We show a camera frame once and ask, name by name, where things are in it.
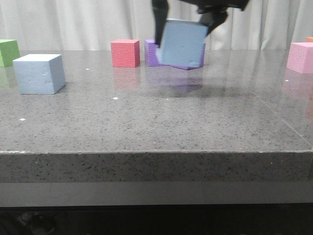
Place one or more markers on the red foam block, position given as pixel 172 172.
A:
pixel 125 53

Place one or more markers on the orange foam block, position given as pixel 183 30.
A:
pixel 309 39

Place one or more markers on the purple smooth foam block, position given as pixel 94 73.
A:
pixel 199 66

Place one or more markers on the purple textured foam block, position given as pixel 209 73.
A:
pixel 151 59

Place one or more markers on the green foam block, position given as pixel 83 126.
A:
pixel 9 51

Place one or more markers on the light blue notched foam block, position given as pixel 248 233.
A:
pixel 181 43

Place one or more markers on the white pleated curtain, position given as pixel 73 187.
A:
pixel 93 24

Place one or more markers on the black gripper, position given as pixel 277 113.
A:
pixel 213 13

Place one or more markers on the pink foam block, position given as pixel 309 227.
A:
pixel 300 57

